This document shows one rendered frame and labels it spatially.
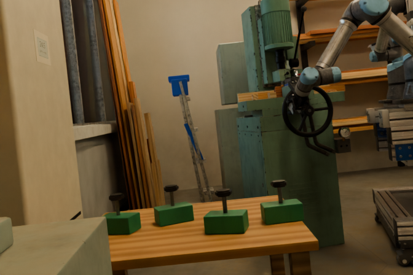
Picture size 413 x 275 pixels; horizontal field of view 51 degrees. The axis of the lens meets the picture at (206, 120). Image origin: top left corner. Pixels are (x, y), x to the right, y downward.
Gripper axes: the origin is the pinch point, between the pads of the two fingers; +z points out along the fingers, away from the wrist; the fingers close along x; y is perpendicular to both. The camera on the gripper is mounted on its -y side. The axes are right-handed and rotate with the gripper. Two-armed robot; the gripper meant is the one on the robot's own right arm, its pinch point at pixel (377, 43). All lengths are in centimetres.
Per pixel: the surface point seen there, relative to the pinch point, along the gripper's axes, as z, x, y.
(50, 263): -277, -162, 32
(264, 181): -75, -115, 66
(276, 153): -77, -104, 52
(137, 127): 39, -195, 18
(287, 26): -65, -79, -19
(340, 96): -70, -59, 29
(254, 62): -40, -99, -5
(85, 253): -269, -160, 34
